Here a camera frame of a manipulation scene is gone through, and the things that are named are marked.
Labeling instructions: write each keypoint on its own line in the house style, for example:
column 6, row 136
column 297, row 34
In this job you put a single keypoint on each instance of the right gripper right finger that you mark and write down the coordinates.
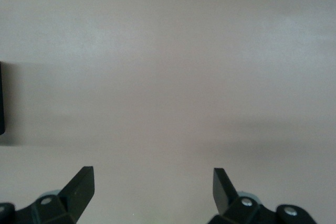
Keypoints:
column 223, row 195

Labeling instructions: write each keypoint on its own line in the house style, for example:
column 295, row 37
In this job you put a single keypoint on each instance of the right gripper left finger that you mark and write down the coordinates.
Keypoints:
column 76, row 197

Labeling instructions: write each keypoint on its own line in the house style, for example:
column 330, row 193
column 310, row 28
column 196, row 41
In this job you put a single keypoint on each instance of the black rectangular plastic box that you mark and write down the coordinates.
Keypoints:
column 1, row 98

